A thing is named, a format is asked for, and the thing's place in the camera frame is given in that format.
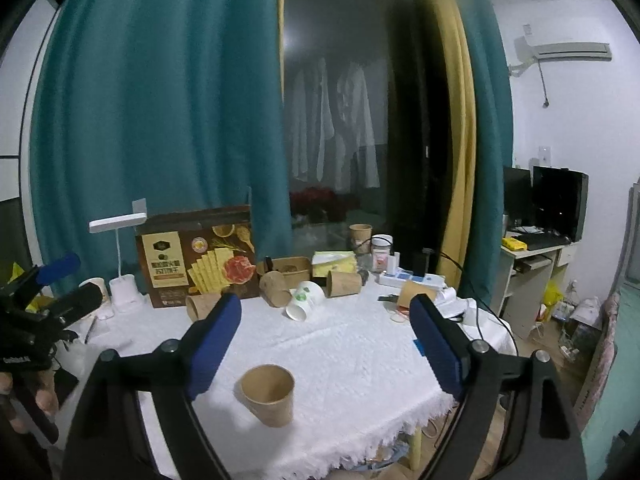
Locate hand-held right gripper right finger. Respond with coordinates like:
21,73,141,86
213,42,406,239
409,294,588,480

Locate black cable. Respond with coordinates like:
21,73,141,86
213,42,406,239
436,252,510,343

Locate brown printed food box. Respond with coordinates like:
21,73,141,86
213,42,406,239
135,204,261,309

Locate red flowers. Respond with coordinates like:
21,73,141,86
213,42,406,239
289,188,362,224

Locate white air conditioner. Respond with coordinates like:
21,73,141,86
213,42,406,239
509,35,613,77

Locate white lidded jar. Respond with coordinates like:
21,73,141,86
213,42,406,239
370,234,395,274

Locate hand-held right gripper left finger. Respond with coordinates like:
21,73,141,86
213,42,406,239
60,292,243,480

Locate white desk lamp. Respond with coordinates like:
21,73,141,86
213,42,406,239
89,212,149,312

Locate yellow plastic bag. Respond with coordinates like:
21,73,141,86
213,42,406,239
541,280,564,322

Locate yellow tissue pack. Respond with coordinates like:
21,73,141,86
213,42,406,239
311,251,359,279

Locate narrow teal curtain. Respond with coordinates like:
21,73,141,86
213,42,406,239
442,0,515,307

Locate hanging white garment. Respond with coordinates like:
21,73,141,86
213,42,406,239
289,57,335,184
334,61,382,192

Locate yellow curtain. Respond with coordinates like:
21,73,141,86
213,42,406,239
414,0,477,287

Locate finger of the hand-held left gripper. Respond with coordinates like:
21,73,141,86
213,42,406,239
42,284,104,322
34,252,82,287

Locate person's left hand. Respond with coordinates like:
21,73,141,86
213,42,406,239
0,367,62,435

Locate black keyboard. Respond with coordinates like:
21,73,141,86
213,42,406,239
516,233,572,252

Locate wide teal curtain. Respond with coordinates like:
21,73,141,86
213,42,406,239
29,0,294,307

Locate white power strip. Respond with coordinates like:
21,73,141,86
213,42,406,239
377,270,447,289

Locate white computer desk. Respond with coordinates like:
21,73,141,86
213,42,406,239
492,232,582,341

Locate small brown cardboard box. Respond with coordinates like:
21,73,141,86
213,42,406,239
256,256,314,281

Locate white cup with green print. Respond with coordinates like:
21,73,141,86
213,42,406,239
285,280,326,322

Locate black computer monitor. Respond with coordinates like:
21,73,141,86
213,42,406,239
531,165,590,243

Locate plain white cup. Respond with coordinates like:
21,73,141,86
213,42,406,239
78,277,110,307

